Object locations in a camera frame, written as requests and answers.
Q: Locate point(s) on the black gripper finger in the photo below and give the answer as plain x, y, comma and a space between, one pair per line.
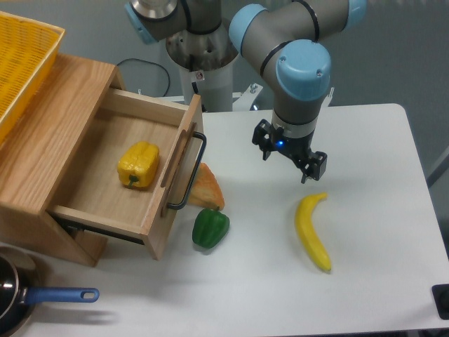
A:
268, 138
312, 166

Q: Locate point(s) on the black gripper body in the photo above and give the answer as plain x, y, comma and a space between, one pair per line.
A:
292, 140

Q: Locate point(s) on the wooden top drawer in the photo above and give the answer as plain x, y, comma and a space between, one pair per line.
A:
91, 196

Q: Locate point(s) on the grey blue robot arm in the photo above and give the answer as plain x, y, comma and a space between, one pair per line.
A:
283, 46

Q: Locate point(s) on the wooden drawer cabinet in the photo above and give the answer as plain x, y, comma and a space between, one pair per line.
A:
36, 153

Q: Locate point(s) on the yellow banana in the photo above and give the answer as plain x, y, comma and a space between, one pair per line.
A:
307, 234

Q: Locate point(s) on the toy pastry bread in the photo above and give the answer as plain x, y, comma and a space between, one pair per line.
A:
206, 192

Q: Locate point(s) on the green bell pepper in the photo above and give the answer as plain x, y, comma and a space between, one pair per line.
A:
210, 227

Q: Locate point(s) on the yellow bell pepper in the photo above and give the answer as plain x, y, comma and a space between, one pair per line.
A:
138, 166

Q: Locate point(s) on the black corner object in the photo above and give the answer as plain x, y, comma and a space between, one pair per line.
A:
440, 293

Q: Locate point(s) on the yellow plastic basket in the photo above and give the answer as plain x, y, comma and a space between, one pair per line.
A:
28, 51

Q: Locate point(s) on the white metal base frame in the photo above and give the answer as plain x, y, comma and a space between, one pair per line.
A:
246, 101

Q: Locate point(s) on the black pan blue handle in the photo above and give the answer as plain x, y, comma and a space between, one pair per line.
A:
20, 293

